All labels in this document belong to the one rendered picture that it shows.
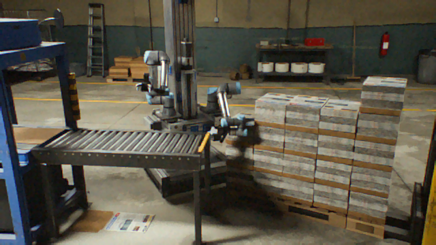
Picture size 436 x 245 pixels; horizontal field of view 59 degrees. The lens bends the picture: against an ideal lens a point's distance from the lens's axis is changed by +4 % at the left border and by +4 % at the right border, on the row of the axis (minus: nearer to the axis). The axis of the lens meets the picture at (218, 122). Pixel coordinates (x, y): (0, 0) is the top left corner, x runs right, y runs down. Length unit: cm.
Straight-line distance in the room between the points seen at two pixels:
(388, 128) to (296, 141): 74
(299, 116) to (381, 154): 70
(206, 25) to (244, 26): 100
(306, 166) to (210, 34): 708
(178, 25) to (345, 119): 185
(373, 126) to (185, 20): 203
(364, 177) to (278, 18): 706
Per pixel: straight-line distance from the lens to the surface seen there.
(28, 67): 1060
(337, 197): 345
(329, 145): 328
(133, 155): 294
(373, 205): 344
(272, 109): 332
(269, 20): 989
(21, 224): 339
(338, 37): 1007
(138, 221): 358
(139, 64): 946
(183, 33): 388
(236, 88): 351
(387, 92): 311
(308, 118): 325
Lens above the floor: 190
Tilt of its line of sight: 18 degrees down
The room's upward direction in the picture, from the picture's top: straight up
